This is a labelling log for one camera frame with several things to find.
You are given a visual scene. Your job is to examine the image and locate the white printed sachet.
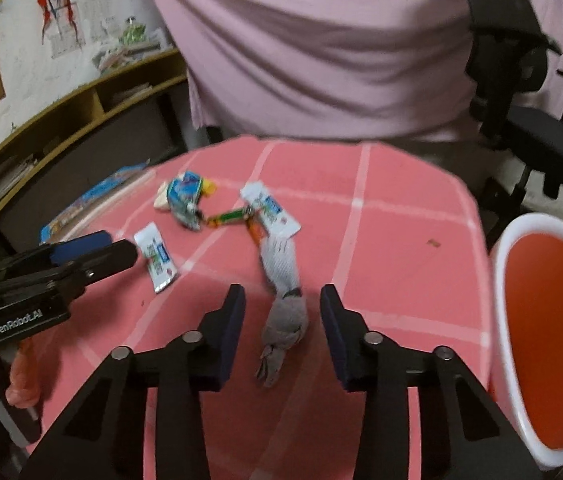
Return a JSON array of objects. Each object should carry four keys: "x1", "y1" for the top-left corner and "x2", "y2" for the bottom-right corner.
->
[
  {"x1": 134, "y1": 222, "x2": 178, "y2": 295},
  {"x1": 240, "y1": 181, "x2": 301, "y2": 238}
]

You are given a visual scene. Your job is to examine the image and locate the papers in shelf compartment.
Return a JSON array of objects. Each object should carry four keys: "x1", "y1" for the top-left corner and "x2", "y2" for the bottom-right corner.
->
[
  {"x1": 0, "y1": 155, "x2": 37, "y2": 206},
  {"x1": 112, "y1": 82, "x2": 155, "y2": 108}
]

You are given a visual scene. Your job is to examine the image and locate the orange wrapper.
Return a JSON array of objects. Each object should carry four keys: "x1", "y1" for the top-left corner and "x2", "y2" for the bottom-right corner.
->
[{"x1": 246, "y1": 220, "x2": 267, "y2": 246}]

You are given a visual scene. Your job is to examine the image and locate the orange bin with white rim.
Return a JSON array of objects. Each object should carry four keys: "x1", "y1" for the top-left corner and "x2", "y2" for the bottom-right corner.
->
[{"x1": 489, "y1": 212, "x2": 563, "y2": 471}]

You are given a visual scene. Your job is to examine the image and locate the blue paperback book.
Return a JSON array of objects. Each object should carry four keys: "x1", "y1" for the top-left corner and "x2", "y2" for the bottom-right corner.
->
[{"x1": 39, "y1": 162, "x2": 155, "y2": 246}]

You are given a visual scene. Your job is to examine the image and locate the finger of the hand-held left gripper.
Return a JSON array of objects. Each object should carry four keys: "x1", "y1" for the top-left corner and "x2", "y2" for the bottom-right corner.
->
[
  {"x1": 69, "y1": 239, "x2": 139, "y2": 286},
  {"x1": 49, "y1": 230, "x2": 115, "y2": 265}
]

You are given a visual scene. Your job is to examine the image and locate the hanging pink sheet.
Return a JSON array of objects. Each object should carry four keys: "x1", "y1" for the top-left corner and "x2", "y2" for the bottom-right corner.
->
[{"x1": 136, "y1": 0, "x2": 563, "y2": 143}]

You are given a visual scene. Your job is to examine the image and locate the grey sock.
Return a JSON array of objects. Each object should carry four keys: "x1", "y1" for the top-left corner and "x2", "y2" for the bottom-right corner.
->
[{"x1": 254, "y1": 232, "x2": 309, "y2": 388}]

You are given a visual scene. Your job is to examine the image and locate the glass jar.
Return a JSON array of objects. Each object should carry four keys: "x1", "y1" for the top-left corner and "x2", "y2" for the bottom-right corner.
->
[{"x1": 120, "y1": 17, "x2": 145, "y2": 46}]

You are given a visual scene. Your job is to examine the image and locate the blue crumpled wrapper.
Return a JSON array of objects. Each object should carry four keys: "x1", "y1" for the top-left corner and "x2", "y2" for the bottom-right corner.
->
[{"x1": 166, "y1": 170, "x2": 212, "y2": 231}]

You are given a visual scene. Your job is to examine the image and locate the wooden shelf desk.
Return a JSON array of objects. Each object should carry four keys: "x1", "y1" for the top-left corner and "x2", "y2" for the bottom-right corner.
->
[{"x1": 0, "y1": 47, "x2": 190, "y2": 226}]

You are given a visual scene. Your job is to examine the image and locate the paper wall calendar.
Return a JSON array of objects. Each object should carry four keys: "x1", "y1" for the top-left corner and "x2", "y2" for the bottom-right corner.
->
[{"x1": 49, "y1": 0, "x2": 102, "y2": 58}]

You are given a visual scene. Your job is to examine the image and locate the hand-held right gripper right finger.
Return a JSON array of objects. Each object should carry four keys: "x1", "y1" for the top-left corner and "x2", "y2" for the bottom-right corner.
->
[{"x1": 320, "y1": 283, "x2": 545, "y2": 480}]

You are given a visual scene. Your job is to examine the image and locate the black office chair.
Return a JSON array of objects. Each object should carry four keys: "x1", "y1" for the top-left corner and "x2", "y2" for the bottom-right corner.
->
[{"x1": 454, "y1": 0, "x2": 563, "y2": 251}]

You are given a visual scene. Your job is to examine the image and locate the stack of books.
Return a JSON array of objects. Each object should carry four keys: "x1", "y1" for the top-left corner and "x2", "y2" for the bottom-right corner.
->
[{"x1": 92, "y1": 35, "x2": 172, "y2": 73}]

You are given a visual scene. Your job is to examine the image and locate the pink checked cloth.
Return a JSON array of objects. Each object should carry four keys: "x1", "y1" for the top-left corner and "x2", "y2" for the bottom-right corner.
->
[{"x1": 22, "y1": 135, "x2": 492, "y2": 480}]

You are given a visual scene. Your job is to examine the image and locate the person's left hand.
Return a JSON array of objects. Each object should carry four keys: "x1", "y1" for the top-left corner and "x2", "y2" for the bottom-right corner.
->
[{"x1": 0, "y1": 342, "x2": 42, "y2": 409}]

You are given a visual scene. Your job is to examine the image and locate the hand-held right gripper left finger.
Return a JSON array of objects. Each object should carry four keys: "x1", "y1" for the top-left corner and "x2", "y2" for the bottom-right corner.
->
[{"x1": 22, "y1": 283, "x2": 247, "y2": 480}]

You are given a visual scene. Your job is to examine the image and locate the green gold battery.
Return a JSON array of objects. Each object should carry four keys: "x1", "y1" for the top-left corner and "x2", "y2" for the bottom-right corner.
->
[{"x1": 206, "y1": 208, "x2": 250, "y2": 227}]

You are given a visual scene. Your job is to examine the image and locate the cream paper piece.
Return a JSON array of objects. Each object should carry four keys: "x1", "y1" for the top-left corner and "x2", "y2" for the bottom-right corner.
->
[{"x1": 153, "y1": 185, "x2": 175, "y2": 213}]

